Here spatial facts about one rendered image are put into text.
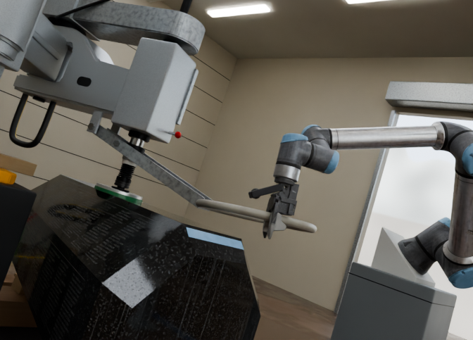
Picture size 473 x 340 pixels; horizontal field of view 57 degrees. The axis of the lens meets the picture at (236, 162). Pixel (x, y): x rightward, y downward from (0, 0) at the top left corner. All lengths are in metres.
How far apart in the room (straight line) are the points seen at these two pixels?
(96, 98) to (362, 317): 1.60
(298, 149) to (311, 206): 5.60
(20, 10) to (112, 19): 0.54
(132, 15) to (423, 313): 1.87
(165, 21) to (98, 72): 0.39
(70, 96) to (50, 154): 4.93
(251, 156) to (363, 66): 2.52
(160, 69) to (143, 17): 0.29
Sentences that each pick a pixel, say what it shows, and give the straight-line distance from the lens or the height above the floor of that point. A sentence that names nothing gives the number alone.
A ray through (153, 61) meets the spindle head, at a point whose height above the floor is 1.42.
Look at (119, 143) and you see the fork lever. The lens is 2.01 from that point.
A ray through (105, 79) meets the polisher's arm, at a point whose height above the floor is 1.29.
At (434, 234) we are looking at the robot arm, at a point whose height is 1.09.
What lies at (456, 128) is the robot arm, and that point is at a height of 1.46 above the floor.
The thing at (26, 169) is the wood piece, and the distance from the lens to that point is 1.92.
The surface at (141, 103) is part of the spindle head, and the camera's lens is 1.95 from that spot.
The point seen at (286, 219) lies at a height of 0.93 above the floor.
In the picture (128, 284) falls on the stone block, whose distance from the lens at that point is 1.40.
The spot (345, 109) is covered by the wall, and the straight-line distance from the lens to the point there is 7.37.
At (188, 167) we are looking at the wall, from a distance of 8.64.
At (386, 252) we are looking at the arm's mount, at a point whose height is 0.94.
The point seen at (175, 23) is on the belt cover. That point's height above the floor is 1.61.
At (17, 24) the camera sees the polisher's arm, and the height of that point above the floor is 1.30.
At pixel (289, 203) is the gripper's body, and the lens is 1.51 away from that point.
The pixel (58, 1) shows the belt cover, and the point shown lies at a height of 1.62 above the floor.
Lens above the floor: 0.89
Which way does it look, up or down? 7 degrees up
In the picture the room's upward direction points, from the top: 18 degrees clockwise
